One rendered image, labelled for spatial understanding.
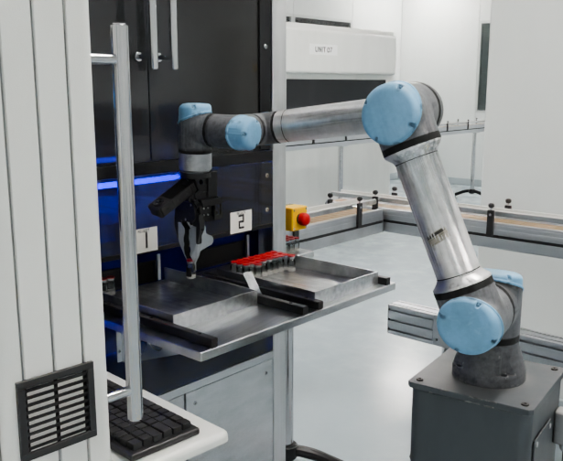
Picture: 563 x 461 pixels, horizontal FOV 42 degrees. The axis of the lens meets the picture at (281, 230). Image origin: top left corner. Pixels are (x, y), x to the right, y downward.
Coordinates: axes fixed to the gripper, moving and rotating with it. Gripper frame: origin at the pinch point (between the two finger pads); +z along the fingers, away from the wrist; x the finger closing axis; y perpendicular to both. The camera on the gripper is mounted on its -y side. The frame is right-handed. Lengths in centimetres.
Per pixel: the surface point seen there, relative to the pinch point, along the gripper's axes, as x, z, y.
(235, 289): -4.2, 9.6, 11.0
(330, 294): -21.6, 9.7, 26.0
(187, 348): -22.9, 10.7, -18.5
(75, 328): -43, -9, -54
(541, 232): -28, 9, 123
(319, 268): -1.1, 11.8, 44.9
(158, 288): 16.2, 12.7, 2.8
